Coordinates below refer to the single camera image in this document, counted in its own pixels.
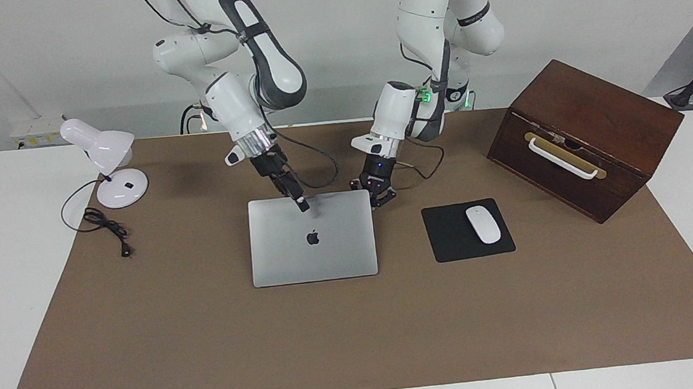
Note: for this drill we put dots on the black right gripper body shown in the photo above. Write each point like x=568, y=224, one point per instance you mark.
x=268, y=163

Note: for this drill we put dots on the brown table mat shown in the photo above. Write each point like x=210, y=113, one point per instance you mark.
x=333, y=344

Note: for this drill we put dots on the white computer mouse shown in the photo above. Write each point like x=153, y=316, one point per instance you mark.
x=484, y=226

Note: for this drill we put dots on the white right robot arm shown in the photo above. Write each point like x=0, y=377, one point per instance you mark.
x=234, y=104

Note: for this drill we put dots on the dark wooden box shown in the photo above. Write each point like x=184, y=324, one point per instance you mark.
x=625, y=117

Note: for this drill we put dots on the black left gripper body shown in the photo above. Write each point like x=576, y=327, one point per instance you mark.
x=378, y=170

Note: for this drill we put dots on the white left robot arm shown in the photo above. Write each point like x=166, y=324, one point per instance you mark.
x=424, y=3

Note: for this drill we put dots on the black mouse pad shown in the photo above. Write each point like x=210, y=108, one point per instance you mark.
x=449, y=236

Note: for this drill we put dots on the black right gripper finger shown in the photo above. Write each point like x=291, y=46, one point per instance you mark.
x=288, y=193
x=298, y=195

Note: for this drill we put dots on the white desk lamp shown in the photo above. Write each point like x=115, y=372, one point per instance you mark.
x=101, y=146

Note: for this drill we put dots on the white wall power strip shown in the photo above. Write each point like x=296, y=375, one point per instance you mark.
x=35, y=129

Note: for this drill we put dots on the silver laptop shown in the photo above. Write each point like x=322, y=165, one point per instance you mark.
x=302, y=260

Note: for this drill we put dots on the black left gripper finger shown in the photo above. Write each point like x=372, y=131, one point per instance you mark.
x=355, y=185
x=384, y=198

